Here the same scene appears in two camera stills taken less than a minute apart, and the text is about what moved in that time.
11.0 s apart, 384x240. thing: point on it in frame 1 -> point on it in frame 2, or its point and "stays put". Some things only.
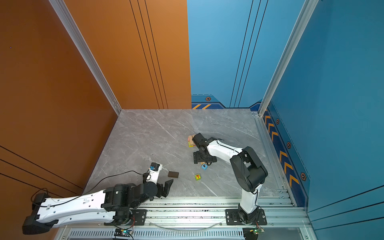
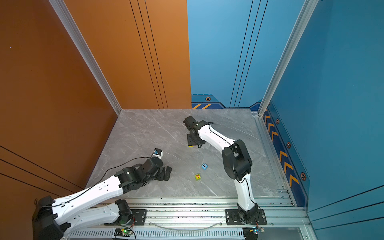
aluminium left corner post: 62,10 stays put
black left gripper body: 160,190 -> 161,175
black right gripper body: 199,157 -> 191,140
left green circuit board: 123,232 stays put
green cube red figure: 197,177 stays put
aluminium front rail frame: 201,218 stays put
